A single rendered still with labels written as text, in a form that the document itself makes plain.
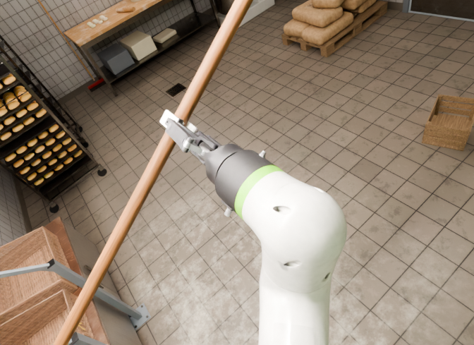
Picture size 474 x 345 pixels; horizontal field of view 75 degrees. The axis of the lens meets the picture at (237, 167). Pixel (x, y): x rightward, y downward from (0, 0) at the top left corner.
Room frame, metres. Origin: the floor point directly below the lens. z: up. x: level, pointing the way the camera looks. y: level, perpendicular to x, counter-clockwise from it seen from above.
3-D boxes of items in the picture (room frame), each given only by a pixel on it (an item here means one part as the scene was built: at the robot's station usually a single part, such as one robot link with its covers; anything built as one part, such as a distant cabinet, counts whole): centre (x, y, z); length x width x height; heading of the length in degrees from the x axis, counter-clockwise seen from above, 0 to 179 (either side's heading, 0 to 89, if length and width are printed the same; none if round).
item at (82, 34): (5.29, 0.45, 0.45); 2.20 x 0.80 x 0.90; 112
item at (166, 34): (5.36, 0.26, 0.27); 0.34 x 0.26 x 0.07; 118
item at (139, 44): (5.18, 0.71, 0.35); 0.50 x 0.36 x 0.24; 23
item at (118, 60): (5.03, 1.10, 0.35); 0.50 x 0.36 x 0.24; 22
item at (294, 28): (3.96, -1.64, 0.22); 0.62 x 0.36 x 0.15; 117
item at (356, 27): (3.89, -1.99, 0.07); 1.20 x 0.80 x 0.14; 112
